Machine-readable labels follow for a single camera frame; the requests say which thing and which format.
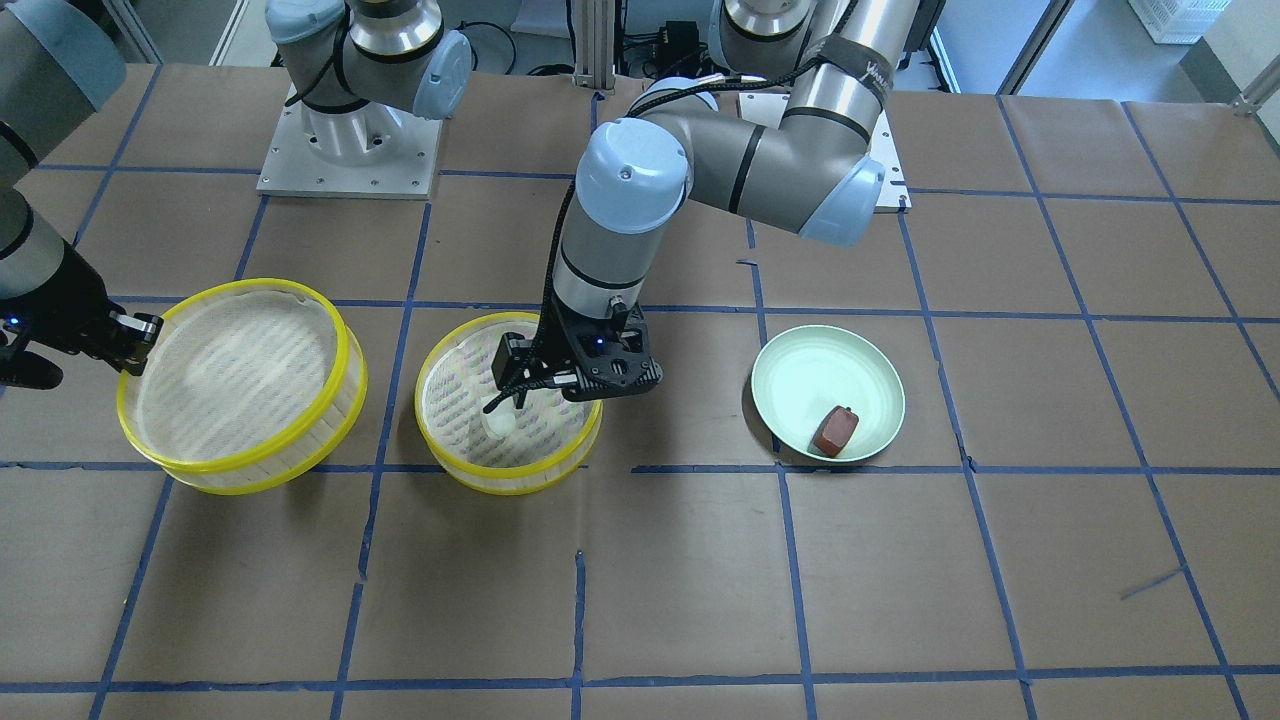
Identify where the aluminium frame post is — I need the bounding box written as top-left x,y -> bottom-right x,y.
568,0 -> 620,96

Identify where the yellow steamer layer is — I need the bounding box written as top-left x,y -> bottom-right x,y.
415,311 -> 603,495
115,278 -> 369,495

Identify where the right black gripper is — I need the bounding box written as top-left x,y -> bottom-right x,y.
1,234 -> 164,389

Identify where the white plastic crate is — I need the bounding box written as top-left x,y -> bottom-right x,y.
1126,0 -> 1231,45

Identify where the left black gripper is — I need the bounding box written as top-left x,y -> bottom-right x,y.
483,300 -> 663,414

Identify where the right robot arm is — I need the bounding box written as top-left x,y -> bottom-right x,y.
1,1 -> 163,389

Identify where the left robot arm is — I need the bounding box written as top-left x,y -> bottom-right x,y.
484,1 -> 920,413

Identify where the white steamed bun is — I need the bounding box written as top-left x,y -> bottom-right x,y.
481,404 -> 518,439

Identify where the light green plate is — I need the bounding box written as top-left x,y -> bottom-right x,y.
750,325 -> 906,462

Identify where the brown bun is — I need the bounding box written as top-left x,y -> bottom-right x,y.
812,405 -> 860,457

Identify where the black power adapter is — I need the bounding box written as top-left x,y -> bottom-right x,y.
654,20 -> 701,72

